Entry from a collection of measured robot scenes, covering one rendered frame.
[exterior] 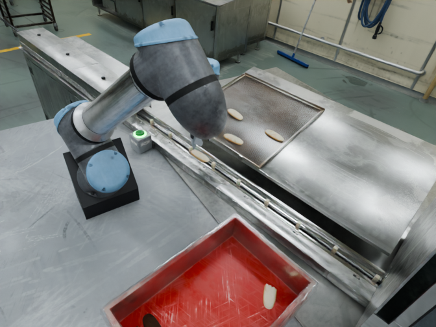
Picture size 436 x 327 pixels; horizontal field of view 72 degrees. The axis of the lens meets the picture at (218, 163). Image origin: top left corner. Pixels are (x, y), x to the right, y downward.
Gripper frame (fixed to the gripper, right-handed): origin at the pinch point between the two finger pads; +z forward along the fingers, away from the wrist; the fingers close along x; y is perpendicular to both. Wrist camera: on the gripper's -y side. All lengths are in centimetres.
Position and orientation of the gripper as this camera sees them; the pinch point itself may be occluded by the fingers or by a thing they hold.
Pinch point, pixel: (200, 141)
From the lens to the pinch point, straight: 126.1
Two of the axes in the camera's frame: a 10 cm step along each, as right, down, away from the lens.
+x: 7.0, -4.3, 5.8
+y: 7.1, 5.1, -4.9
